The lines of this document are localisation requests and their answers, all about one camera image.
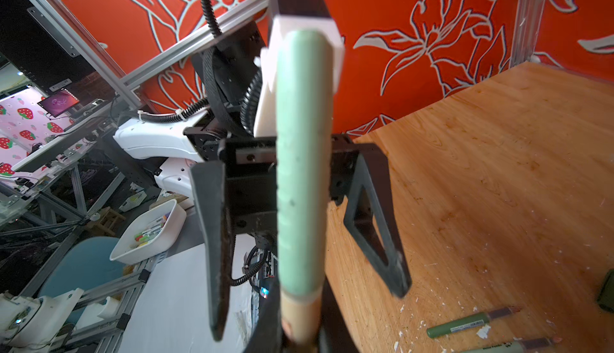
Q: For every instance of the white plastic tray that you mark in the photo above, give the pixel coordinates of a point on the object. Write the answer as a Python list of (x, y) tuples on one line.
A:
[(150, 234)]

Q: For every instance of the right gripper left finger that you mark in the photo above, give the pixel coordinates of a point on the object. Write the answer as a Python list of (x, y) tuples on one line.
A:
[(268, 335)]

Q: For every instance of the dark green pen cap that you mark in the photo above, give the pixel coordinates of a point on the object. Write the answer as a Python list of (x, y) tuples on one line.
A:
[(605, 298)]

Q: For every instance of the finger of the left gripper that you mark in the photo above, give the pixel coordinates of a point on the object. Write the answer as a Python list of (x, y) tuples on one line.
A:
[(209, 183), (369, 218)]

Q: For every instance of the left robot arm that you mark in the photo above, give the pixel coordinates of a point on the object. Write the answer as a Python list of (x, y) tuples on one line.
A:
[(183, 144)]

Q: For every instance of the light green pen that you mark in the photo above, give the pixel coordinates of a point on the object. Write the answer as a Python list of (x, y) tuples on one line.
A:
[(519, 346)]

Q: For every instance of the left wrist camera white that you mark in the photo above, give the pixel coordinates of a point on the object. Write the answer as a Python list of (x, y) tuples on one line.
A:
[(301, 69)]

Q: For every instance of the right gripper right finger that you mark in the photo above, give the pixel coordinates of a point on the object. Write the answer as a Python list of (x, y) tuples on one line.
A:
[(333, 335)]

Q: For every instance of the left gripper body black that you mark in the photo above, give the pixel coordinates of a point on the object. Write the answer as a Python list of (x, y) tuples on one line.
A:
[(251, 181)]

